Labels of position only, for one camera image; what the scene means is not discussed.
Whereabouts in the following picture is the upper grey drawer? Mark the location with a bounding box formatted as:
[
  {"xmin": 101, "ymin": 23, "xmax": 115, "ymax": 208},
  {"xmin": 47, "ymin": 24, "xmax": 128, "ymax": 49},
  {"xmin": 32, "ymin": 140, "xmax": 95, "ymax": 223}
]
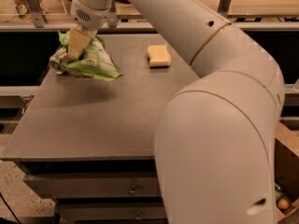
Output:
[{"xmin": 23, "ymin": 173, "xmax": 161, "ymax": 200}]

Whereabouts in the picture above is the yellow sponge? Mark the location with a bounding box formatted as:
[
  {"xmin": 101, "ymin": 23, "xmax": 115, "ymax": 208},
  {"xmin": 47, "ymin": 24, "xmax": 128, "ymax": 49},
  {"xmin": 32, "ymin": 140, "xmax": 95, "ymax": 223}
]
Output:
[{"xmin": 147, "ymin": 45, "xmax": 171, "ymax": 67}]

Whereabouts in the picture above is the drawer knob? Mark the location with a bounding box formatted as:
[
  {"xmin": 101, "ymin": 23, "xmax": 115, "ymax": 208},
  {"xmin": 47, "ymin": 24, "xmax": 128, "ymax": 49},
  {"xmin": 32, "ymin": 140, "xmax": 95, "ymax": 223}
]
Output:
[
  {"xmin": 135, "ymin": 212, "xmax": 142, "ymax": 221},
  {"xmin": 128, "ymin": 185, "xmax": 138, "ymax": 196}
]

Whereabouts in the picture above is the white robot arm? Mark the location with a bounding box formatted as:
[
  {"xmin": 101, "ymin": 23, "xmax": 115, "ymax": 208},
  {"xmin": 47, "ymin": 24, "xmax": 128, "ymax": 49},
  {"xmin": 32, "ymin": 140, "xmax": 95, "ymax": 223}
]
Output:
[{"xmin": 71, "ymin": 0, "xmax": 285, "ymax": 224}]

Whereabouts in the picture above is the black floor cable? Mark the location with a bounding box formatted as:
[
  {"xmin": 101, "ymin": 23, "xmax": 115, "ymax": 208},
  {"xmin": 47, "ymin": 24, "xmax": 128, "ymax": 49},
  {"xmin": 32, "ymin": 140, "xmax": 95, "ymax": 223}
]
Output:
[{"xmin": 0, "ymin": 192, "xmax": 22, "ymax": 224}]

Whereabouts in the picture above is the green rice chip bag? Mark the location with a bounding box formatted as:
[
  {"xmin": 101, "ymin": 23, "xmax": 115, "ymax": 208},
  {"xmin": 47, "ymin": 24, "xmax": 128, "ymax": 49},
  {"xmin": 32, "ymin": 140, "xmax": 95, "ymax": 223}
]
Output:
[{"xmin": 60, "ymin": 36, "xmax": 122, "ymax": 81}]

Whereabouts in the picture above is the lower drawer knob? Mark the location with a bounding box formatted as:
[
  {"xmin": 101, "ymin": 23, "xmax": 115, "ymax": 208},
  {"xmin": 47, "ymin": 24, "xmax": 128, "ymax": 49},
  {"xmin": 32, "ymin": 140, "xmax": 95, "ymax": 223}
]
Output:
[{"xmin": 135, "ymin": 212, "xmax": 142, "ymax": 221}]

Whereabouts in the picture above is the left metal bracket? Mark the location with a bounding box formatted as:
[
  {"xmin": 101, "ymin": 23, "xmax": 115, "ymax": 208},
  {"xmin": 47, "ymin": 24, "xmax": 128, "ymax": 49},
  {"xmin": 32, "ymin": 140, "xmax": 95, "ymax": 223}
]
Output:
[{"xmin": 26, "ymin": 0, "xmax": 46, "ymax": 28}]

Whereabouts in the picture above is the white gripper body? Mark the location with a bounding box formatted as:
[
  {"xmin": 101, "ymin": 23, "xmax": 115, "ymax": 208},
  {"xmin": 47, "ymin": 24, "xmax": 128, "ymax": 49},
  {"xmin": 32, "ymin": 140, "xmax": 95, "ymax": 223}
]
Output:
[{"xmin": 70, "ymin": 0, "xmax": 109, "ymax": 37}]

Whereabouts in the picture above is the green bag in box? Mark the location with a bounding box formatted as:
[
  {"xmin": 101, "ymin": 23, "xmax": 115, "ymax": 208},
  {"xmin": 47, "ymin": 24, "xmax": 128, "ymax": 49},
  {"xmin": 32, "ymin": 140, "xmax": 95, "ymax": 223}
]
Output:
[{"xmin": 275, "ymin": 190, "xmax": 282, "ymax": 202}]

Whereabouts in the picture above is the middle metal bracket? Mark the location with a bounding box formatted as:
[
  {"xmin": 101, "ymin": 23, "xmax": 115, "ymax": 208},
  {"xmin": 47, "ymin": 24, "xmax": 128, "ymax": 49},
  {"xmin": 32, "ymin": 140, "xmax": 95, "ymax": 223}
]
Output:
[{"xmin": 107, "ymin": 0, "xmax": 118, "ymax": 28}]

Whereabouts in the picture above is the orange fruit in box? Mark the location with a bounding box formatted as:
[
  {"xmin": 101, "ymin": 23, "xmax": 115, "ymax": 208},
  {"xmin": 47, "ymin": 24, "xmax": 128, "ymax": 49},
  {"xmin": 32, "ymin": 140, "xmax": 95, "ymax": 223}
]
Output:
[{"xmin": 277, "ymin": 198, "xmax": 291, "ymax": 210}]

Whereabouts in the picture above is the upper drawer knob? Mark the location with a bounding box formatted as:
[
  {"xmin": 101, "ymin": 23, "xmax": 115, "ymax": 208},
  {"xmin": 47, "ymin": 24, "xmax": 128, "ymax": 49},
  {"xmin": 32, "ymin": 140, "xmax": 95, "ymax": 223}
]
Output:
[{"xmin": 128, "ymin": 185, "xmax": 138, "ymax": 196}]

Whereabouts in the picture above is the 7up soda can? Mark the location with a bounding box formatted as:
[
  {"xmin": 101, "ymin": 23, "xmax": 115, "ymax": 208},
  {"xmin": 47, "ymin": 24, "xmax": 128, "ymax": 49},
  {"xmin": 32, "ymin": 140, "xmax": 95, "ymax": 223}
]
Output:
[{"xmin": 49, "ymin": 46, "xmax": 66, "ymax": 75}]

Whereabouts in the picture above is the metal bracket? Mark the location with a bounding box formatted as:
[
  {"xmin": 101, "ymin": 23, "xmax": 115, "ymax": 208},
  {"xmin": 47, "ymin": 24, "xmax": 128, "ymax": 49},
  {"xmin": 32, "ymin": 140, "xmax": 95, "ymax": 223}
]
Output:
[
  {"xmin": 218, "ymin": 0, "xmax": 232, "ymax": 17},
  {"xmin": 107, "ymin": 0, "xmax": 118, "ymax": 28},
  {"xmin": 26, "ymin": 0, "xmax": 46, "ymax": 28}
]

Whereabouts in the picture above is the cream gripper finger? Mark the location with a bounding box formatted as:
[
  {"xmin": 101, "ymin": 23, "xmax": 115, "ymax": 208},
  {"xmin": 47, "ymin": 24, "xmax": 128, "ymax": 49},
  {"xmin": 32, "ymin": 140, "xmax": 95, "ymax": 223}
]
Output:
[{"xmin": 68, "ymin": 28, "xmax": 91, "ymax": 60}]

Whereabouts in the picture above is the cardboard box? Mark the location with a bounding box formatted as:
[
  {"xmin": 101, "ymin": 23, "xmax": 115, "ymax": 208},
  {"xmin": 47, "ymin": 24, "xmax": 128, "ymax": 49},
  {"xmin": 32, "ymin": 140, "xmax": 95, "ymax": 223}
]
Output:
[{"xmin": 275, "ymin": 122, "xmax": 299, "ymax": 221}]

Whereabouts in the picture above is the right metal bracket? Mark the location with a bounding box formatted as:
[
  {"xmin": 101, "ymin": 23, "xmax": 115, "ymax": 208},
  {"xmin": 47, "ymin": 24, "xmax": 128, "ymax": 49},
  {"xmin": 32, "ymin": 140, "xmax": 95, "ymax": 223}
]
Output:
[{"xmin": 218, "ymin": 0, "xmax": 232, "ymax": 17}]

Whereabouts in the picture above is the lower grey drawer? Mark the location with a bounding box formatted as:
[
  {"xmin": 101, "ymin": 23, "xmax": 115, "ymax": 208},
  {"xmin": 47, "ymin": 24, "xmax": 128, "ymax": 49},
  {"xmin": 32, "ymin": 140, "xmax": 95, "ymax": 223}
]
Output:
[{"xmin": 55, "ymin": 202, "xmax": 166, "ymax": 221}]

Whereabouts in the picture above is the grey drawer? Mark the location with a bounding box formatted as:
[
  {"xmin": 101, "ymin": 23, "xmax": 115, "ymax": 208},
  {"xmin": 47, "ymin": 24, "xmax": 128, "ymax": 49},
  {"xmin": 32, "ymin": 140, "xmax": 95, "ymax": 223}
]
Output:
[
  {"xmin": 55, "ymin": 202, "xmax": 166, "ymax": 221},
  {"xmin": 23, "ymin": 173, "xmax": 161, "ymax": 200}
]

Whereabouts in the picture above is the colourful snack bag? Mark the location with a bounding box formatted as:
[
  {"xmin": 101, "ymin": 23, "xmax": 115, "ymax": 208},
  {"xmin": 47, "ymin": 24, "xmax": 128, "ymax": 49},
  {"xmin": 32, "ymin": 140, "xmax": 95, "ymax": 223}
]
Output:
[{"xmin": 0, "ymin": 0, "xmax": 48, "ymax": 21}]

